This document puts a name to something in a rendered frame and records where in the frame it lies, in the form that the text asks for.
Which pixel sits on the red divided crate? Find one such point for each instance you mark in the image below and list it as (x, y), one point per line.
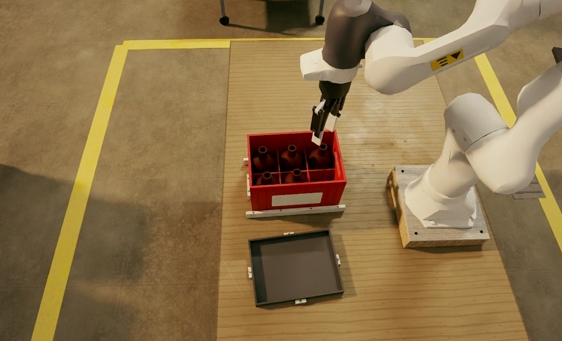
(324, 187)

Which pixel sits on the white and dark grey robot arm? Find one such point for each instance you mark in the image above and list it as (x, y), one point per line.
(478, 143)

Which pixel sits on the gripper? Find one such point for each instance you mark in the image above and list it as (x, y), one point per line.
(326, 113)

